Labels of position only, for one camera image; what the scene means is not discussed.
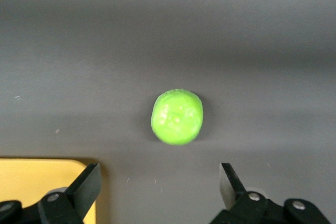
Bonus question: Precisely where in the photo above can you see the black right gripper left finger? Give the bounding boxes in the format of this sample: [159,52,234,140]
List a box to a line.
[0,163,102,224]

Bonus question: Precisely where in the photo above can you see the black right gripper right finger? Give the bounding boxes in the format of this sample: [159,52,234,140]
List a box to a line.
[209,163,332,224]

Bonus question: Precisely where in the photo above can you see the green toy apple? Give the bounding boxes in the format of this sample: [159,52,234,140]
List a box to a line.
[151,89,205,146]

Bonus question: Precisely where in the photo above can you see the yellow plastic tray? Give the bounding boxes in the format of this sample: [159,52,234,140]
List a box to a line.
[0,158,102,224]

